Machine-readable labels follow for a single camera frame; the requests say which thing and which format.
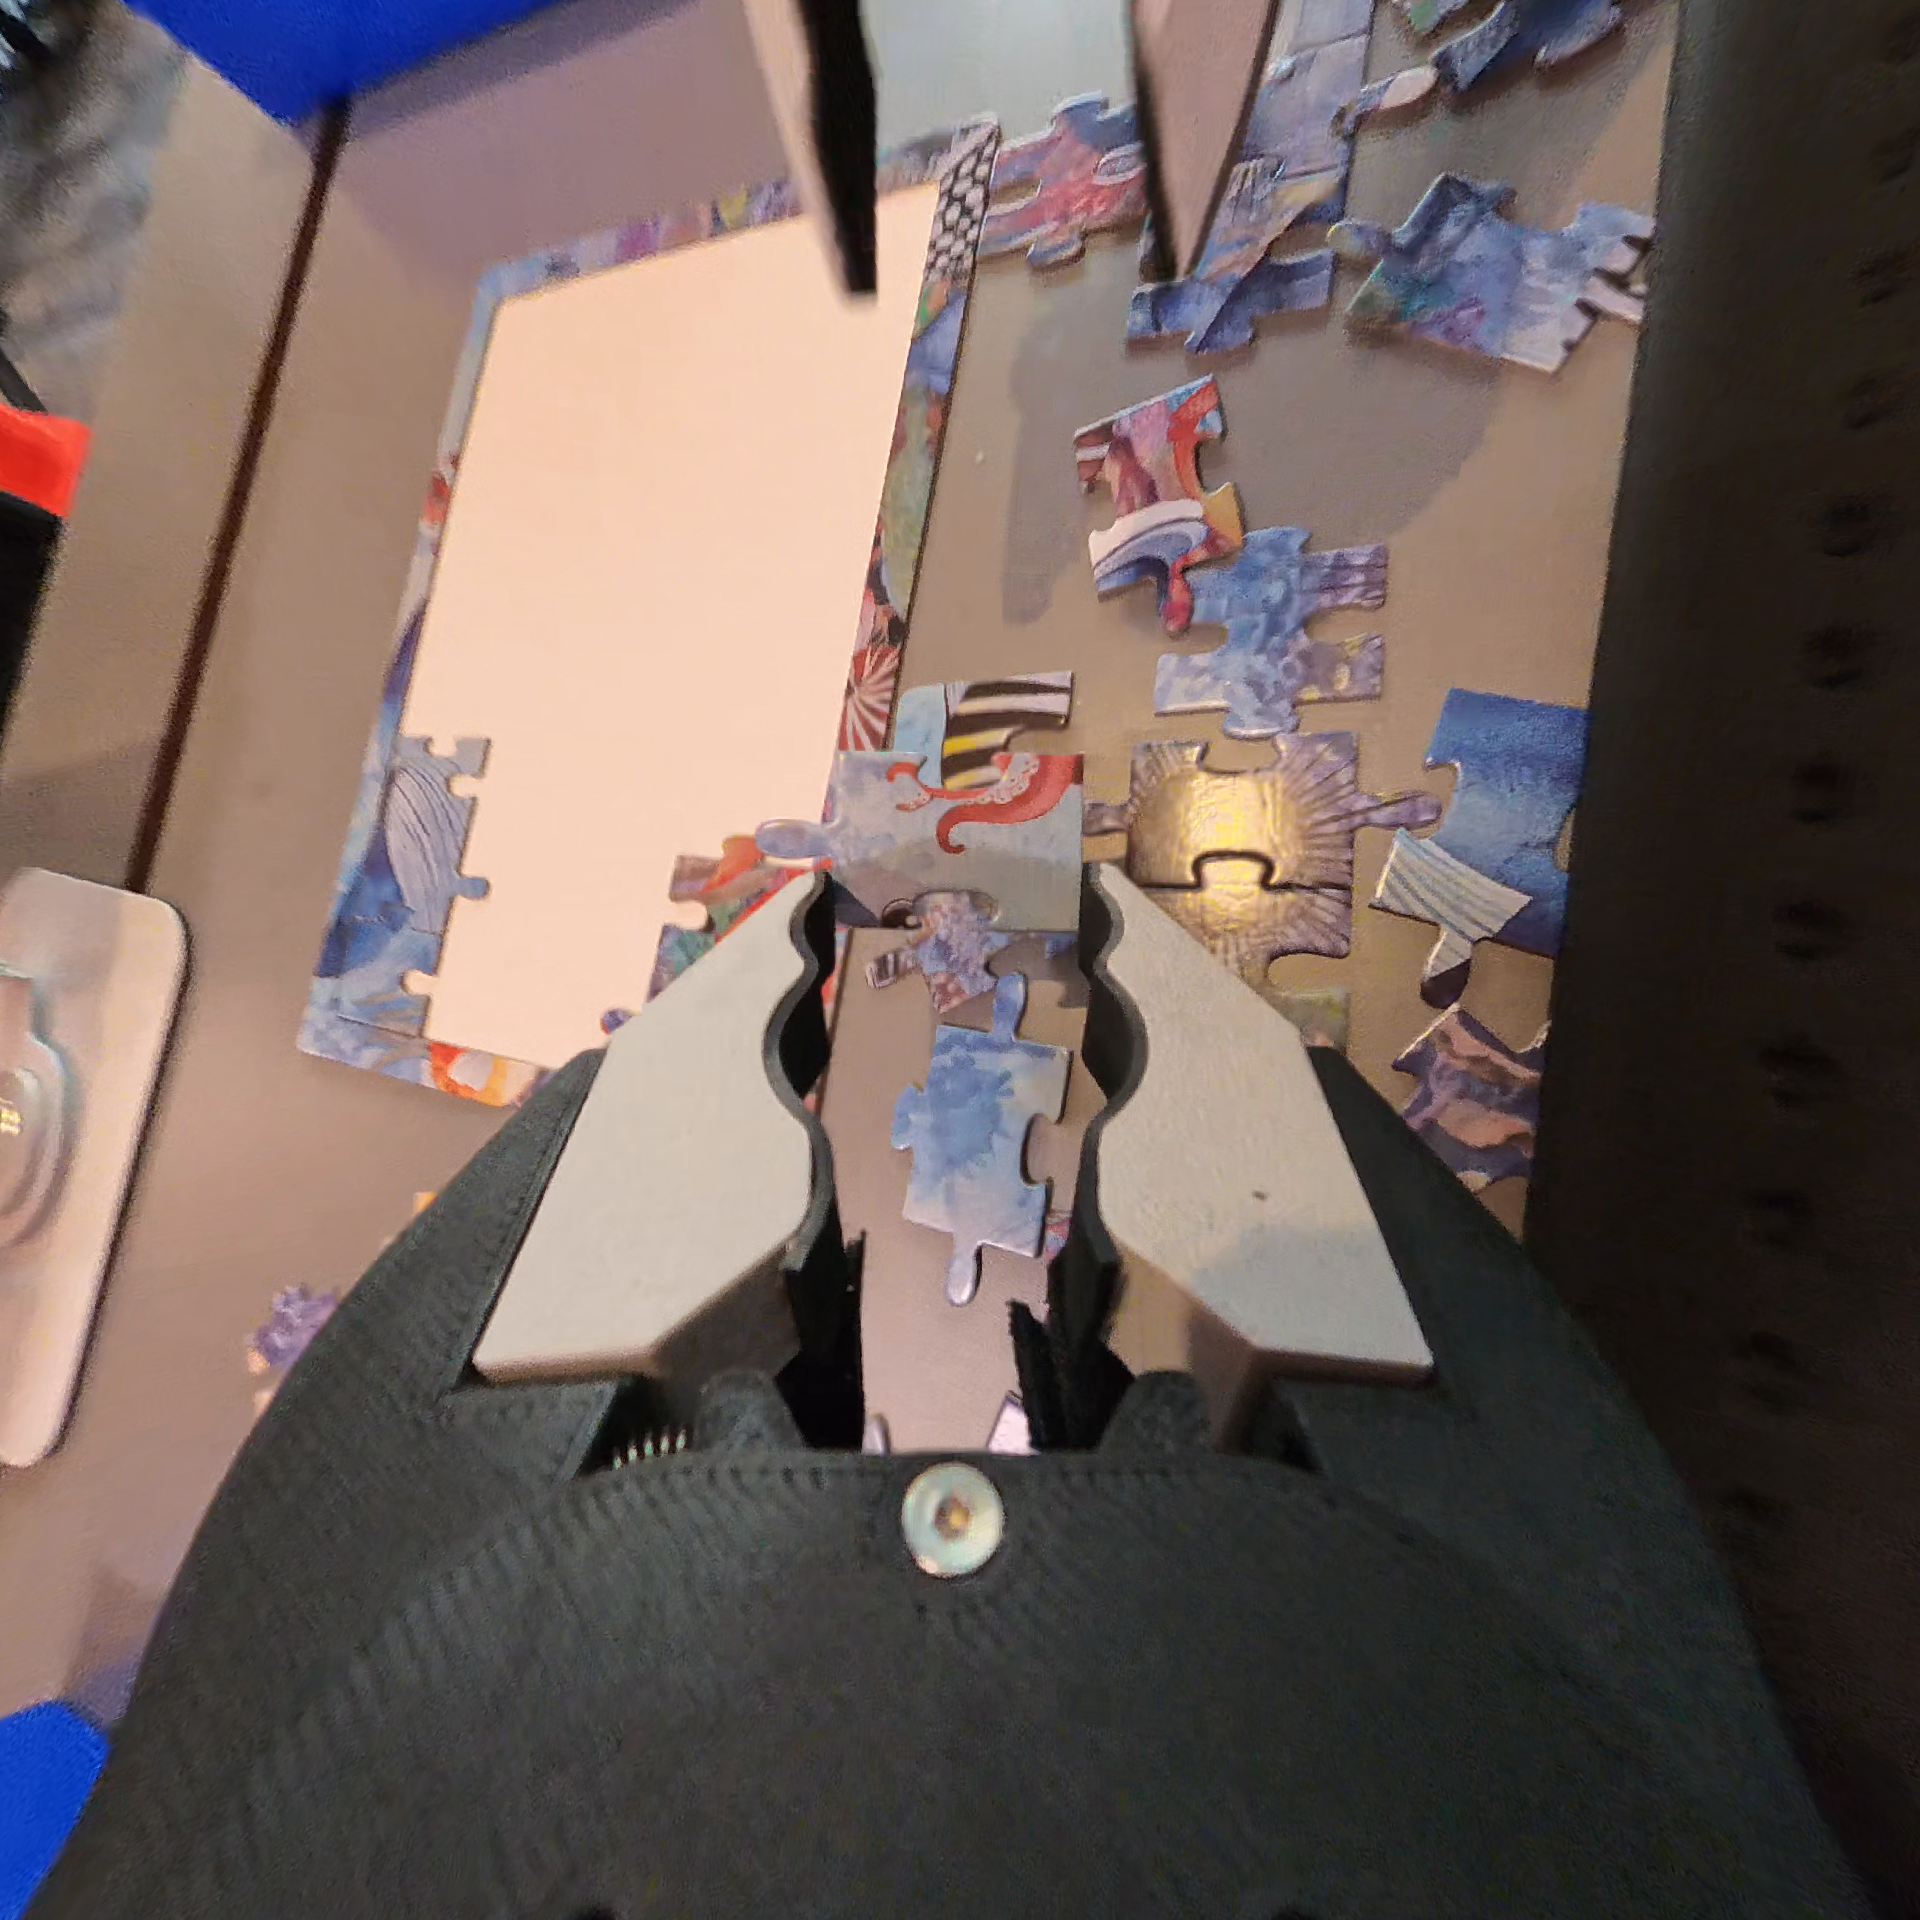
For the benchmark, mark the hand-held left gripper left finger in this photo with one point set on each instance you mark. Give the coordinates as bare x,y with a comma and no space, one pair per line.
661,1185

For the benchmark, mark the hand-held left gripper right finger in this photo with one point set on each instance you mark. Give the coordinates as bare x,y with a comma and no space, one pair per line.
1245,1185

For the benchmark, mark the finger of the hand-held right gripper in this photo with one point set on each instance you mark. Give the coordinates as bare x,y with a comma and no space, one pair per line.
781,75
1201,89

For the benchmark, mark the joined blue coral puzzle section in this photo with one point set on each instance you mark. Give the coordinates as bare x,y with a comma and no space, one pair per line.
1275,195

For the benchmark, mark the orange coral puzzle piece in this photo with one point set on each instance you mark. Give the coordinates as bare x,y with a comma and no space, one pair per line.
674,961

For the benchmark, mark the urchin and green puzzle piece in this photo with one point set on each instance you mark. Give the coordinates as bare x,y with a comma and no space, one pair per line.
1275,944

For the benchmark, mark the orange claw puzzle piece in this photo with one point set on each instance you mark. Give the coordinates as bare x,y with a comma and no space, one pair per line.
734,869

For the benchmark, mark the jigsaw puzzle pieces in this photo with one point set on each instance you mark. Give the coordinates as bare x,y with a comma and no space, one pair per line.
1500,270

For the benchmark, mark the black sea urchin puzzle piece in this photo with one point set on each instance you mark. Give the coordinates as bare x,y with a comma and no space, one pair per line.
1245,818

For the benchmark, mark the joined blue whale puzzle section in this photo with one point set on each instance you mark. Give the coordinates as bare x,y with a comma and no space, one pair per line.
404,884

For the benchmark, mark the red octopus puzzle piece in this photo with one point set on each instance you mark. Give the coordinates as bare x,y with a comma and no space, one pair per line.
1020,810

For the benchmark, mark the striped fish puzzle piece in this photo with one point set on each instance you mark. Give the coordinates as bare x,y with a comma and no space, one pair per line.
989,720

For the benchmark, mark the blue bubble puzzle piece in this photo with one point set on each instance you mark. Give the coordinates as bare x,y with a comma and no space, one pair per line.
1275,630

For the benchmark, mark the black perforated padded panel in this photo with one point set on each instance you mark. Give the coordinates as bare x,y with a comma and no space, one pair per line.
1741,901

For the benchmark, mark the orange cloth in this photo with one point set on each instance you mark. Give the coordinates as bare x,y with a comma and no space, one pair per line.
38,457

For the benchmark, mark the black office chair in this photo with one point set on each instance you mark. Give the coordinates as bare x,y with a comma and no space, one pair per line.
23,630

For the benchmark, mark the puzzle frame board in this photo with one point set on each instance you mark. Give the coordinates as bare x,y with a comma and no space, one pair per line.
661,598

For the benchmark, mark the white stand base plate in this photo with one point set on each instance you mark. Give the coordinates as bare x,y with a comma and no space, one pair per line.
121,1125

